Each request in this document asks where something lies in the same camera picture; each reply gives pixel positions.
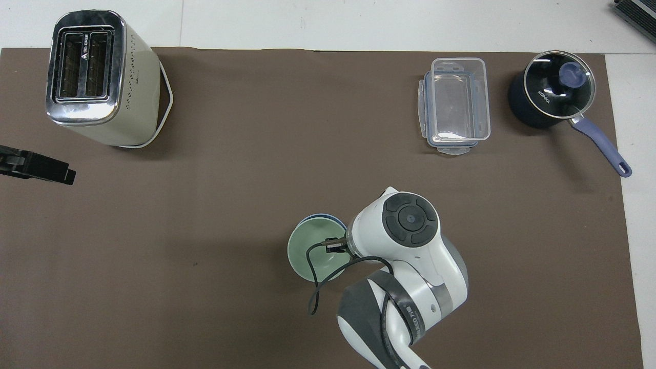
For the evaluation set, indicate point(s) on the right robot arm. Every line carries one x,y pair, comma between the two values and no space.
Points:
410,256

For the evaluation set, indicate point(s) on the clear plastic food container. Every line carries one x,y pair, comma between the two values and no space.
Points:
458,102

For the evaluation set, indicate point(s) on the black stand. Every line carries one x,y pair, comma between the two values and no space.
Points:
638,11

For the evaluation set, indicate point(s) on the glass lid with blue knob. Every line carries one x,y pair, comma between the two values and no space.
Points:
556,84

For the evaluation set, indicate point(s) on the clear lid with blue seal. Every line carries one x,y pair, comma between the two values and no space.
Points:
455,149

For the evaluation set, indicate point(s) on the dark blue saucepan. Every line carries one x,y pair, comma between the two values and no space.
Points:
523,110

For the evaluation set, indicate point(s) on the green bowl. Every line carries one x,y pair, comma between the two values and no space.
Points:
302,251

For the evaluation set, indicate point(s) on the cream and chrome toaster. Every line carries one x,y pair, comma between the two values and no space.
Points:
136,97

